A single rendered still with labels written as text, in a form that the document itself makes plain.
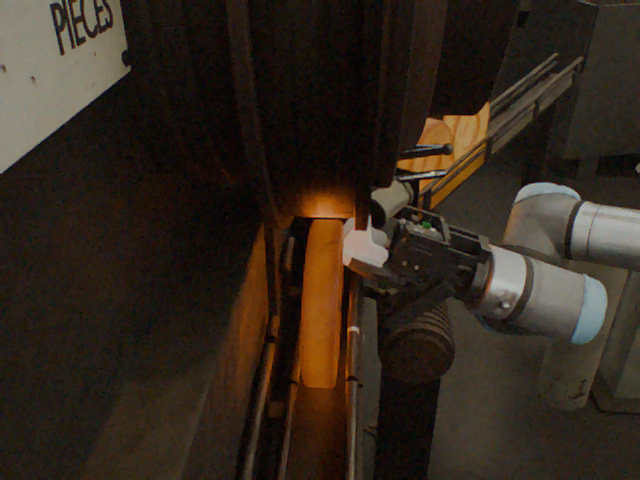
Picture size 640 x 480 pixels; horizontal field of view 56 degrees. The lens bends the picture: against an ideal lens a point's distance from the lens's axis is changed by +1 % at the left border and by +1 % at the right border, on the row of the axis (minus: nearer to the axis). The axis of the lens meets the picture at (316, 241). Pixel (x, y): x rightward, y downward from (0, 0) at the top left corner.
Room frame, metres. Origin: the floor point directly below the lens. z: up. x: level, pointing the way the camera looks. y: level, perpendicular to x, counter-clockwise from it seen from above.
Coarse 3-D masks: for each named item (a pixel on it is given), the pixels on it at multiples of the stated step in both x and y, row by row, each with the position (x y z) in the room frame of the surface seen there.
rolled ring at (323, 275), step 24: (312, 240) 0.51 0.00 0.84; (336, 240) 0.51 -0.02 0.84; (312, 264) 0.48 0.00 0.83; (336, 264) 0.48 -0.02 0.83; (312, 288) 0.46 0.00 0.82; (336, 288) 0.46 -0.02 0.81; (312, 312) 0.45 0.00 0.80; (336, 312) 0.47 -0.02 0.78; (312, 336) 0.44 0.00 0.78; (336, 336) 0.53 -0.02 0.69; (312, 360) 0.43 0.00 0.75; (336, 360) 0.49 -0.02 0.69; (312, 384) 0.45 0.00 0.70
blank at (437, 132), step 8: (432, 120) 1.02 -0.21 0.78; (424, 128) 0.99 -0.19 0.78; (432, 128) 1.00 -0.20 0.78; (440, 128) 1.02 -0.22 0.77; (448, 128) 1.05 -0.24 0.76; (424, 136) 0.98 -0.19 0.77; (432, 136) 1.00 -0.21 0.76; (440, 136) 1.02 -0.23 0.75; (448, 136) 1.05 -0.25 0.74; (440, 144) 1.03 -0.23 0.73; (400, 160) 0.97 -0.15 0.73; (408, 160) 0.96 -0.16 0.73; (416, 160) 0.96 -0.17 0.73; (432, 160) 1.04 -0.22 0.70; (440, 160) 1.03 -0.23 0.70; (448, 160) 1.06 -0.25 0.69; (408, 168) 0.95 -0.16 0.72; (416, 168) 0.96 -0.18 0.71; (424, 168) 1.04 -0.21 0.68; (432, 168) 1.03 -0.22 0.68; (440, 168) 1.04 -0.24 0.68; (424, 184) 0.99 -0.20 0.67
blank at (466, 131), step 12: (444, 120) 1.09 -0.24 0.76; (456, 120) 1.08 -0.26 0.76; (468, 120) 1.16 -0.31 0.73; (480, 120) 1.15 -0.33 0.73; (456, 132) 1.07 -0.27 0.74; (468, 132) 1.16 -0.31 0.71; (480, 132) 1.16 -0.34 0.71; (456, 144) 1.08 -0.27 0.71; (468, 144) 1.13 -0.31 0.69; (456, 156) 1.08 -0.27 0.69
